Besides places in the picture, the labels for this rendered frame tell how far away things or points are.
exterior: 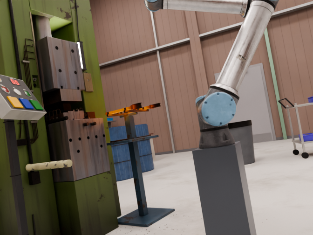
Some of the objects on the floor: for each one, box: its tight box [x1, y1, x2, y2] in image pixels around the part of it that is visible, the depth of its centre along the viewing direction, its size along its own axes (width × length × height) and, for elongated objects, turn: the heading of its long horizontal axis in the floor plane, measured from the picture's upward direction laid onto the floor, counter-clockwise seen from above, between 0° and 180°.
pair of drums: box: [109, 124, 154, 182], centre depth 531 cm, size 79×129×95 cm
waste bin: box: [228, 120, 255, 165], centre depth 454 cm, size 52×52×68 cm
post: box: [4, 119, 29, 235], centre depth 161 cm, size 4×4×108 cm
